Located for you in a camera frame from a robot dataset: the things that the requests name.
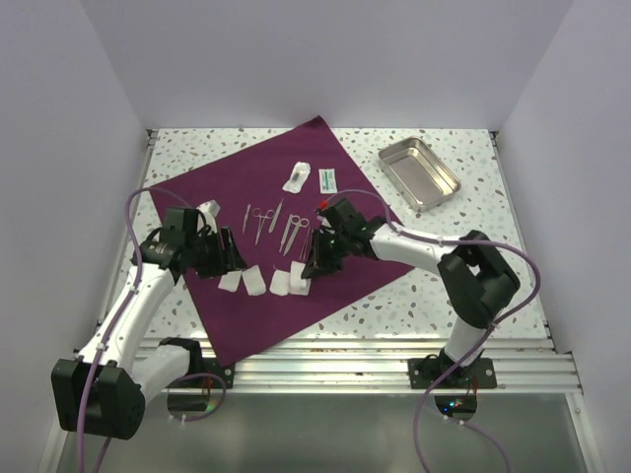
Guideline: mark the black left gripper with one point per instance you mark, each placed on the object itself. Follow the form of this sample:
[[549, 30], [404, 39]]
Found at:
[[226, 259]]

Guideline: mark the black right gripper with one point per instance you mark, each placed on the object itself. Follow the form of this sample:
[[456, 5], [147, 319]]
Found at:
[[319, 264]]

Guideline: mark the white gauze pad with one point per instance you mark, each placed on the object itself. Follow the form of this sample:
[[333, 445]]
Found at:
[[280, 283], [230, 282], [253, 281], [298, 285]]

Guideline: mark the stainless steel tray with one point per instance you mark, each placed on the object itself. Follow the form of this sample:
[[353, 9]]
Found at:
[[418, 174]]

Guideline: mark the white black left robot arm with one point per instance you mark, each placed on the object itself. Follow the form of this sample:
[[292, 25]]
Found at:
[[103, 390]]

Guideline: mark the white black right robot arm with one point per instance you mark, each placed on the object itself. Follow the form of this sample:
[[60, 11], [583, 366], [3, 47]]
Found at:
[[479, 281]]

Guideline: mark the steel surgical scissors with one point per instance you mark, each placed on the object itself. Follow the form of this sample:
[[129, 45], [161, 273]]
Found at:
[[299, 224]]

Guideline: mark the clear blister pack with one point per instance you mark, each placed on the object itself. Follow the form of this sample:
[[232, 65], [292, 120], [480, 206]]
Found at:
[[298, 177]]

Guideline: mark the thin steel tweezers right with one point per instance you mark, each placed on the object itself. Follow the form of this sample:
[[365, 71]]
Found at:
[[306, 244]]

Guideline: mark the steel forceps with rings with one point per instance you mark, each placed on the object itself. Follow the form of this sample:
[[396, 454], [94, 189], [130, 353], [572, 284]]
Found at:
[[262, 217]]

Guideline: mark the steel tweezers upper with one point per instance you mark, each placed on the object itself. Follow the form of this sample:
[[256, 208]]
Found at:
[[275, 216]]

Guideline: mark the green white suture packet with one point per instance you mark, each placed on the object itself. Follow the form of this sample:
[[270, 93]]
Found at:
[[327, 181]]

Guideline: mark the purple cloth mat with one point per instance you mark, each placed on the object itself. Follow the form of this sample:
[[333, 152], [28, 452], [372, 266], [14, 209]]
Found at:
[[268, 189]]

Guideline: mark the steel probe handle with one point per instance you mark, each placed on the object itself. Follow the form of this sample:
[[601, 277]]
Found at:
[[288, 226]]

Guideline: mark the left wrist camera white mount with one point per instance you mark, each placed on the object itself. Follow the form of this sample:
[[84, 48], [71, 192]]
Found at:
[[208, 211]]

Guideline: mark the short steel scalpel handle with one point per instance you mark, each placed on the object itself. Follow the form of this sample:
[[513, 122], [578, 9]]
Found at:
[[245, 218]]

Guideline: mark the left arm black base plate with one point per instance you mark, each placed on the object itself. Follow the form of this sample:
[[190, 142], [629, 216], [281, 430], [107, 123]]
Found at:
[[227, 374]]

